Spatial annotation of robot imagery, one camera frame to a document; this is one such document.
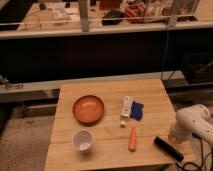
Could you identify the black object on bench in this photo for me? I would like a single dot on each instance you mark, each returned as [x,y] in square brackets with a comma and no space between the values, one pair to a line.
[113,17]

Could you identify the grey metal post left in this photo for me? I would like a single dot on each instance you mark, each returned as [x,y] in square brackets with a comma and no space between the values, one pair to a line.
[83,9]

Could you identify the blue cloth piece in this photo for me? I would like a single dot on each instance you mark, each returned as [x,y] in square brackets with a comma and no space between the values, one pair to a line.
[137,111]

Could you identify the grey metal post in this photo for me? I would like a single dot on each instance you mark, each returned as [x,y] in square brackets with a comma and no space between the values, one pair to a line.
[83,9]
[172,20]

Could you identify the orange carrot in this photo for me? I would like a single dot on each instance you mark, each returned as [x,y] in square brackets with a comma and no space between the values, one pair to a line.
[132,139]

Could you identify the black box right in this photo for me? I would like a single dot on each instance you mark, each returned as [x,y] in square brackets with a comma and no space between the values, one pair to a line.
[197,67]

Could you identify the red object on bench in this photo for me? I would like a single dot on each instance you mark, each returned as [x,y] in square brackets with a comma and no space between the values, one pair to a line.
[134,13]

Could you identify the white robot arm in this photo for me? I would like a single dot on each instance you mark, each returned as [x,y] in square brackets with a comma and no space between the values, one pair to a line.
[192,120]

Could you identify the white cup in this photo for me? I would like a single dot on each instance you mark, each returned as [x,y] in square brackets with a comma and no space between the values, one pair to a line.
[82,141]

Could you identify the white tube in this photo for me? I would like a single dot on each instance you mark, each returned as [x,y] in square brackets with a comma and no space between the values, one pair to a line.
[126,110]

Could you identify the orange plate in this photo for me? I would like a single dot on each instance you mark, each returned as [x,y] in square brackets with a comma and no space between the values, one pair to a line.
[88,109]

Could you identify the grey metal post right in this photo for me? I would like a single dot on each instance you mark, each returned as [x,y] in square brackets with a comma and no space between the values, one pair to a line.
[172,20]

